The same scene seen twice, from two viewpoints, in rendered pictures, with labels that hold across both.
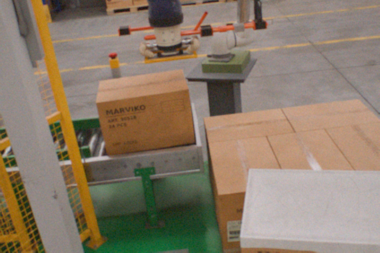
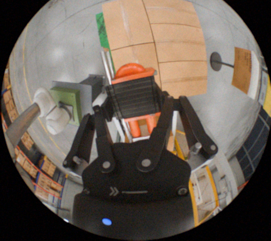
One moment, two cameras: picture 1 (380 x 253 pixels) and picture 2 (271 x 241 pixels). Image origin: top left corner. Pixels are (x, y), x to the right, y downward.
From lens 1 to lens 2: 2.88 m
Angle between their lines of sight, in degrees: 64
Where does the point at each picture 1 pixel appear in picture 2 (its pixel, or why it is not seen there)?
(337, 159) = (188, 29)
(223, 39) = (59, 121)
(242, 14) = (33, 115)
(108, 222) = not seen: hidden behind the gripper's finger
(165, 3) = not seen: hidden behind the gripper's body
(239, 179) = (199, 83)
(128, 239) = not seen: hidden behind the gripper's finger
